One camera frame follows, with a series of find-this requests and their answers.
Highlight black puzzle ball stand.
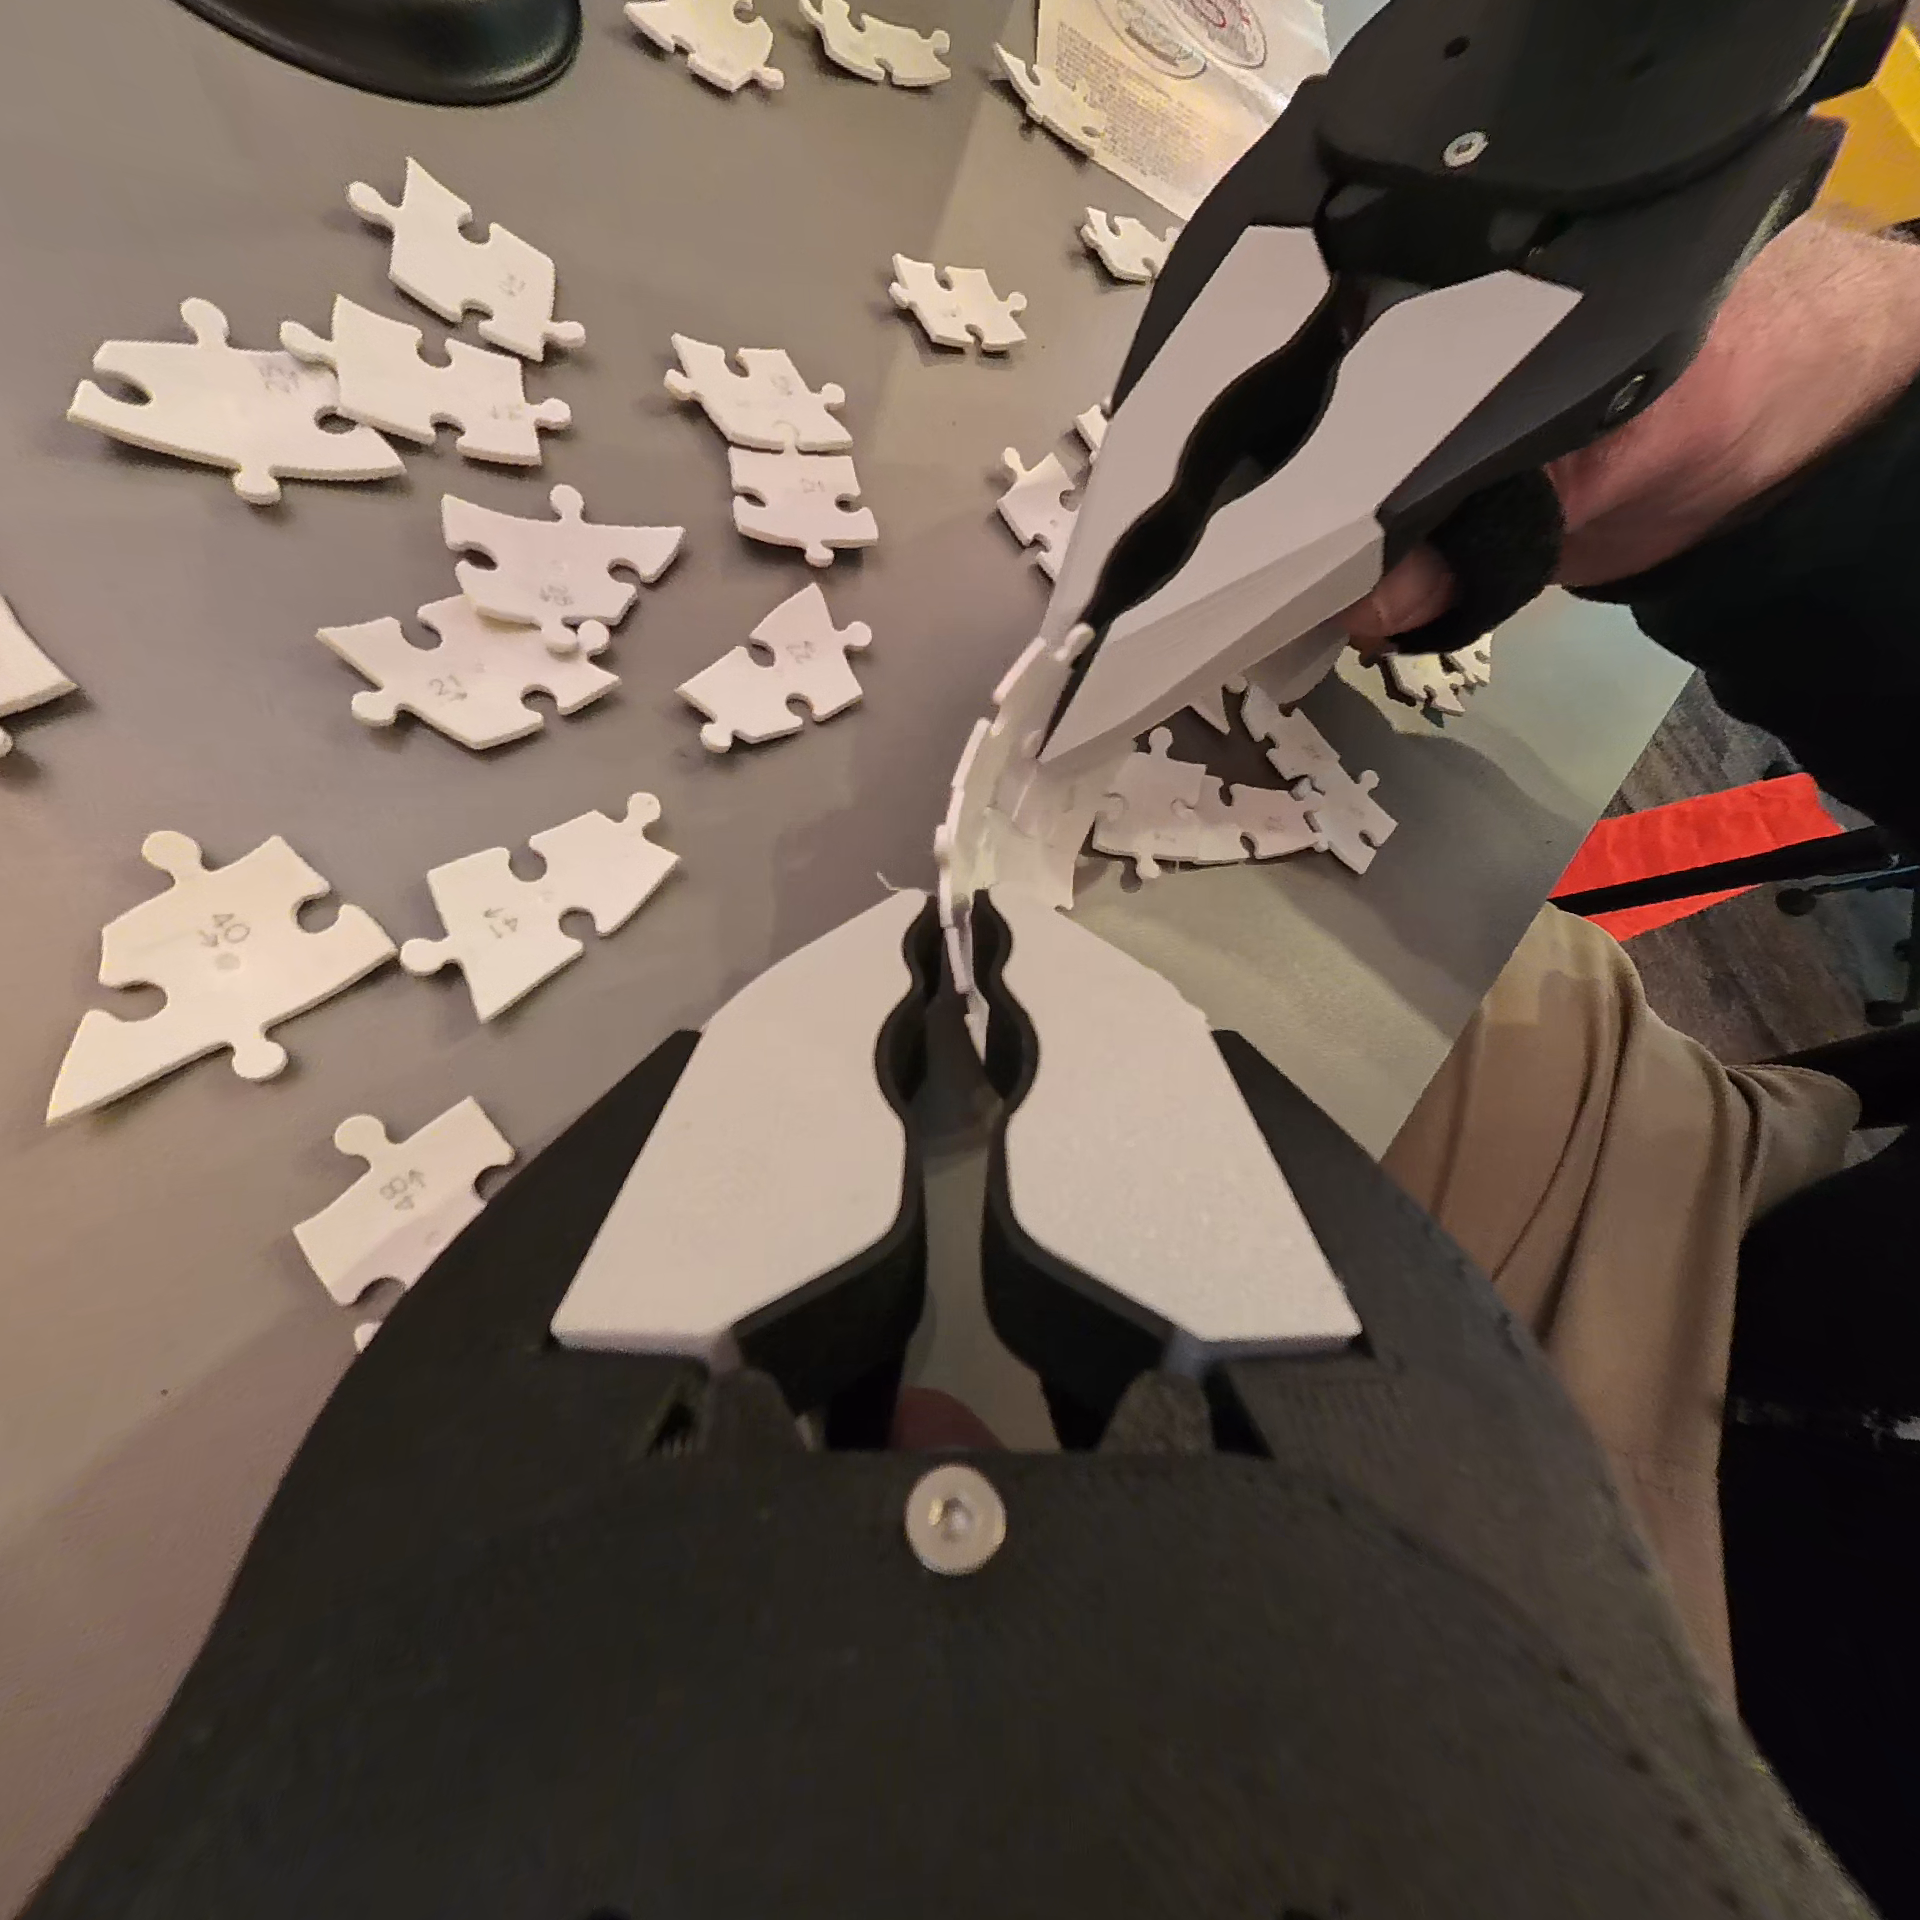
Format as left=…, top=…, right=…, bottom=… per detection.
left=173, top=0, right=585, bottom=108

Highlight joined puzzle ball section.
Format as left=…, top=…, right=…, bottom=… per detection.
left=933, top=620, right=1104, bottom=1036

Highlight white puzzle pieces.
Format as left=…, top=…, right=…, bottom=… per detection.
left=0, top=0, right=1503, bottom=1352

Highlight small joined puzzle strip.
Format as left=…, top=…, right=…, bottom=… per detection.
left=1093, top=726, right=1400, bottom=878

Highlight person's right hand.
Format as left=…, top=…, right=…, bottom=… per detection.
left=1348, top=220, right=1920, bottom=658

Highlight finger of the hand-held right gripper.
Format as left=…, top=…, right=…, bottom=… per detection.
left=1041, top=228, right=1348, bottom=647
left=1036, top=274, right=1586, bottom=771

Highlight person's tan trousers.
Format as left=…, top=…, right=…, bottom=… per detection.
left=1379, top=901, right=1862, bottom=1726

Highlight person's right forearm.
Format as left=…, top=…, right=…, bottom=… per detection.
left=1575, top=427, right=1920, bottom=857

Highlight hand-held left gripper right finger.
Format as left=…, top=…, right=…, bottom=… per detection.
left=969, top=889, right=1366, bottom=1451

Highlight orange fabric item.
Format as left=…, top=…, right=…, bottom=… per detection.
left=1544, top=771, right=1847, bottom=937

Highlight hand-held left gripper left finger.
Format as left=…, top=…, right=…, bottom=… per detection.
left=553, top=889, right=947, bottom=1449

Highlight yellow plastic bin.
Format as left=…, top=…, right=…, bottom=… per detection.
left=1807, top=65, right=1920, bottom=233

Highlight printed instruction sheet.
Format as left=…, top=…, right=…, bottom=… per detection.
left=1036, top=0, right=1328, bottom=211

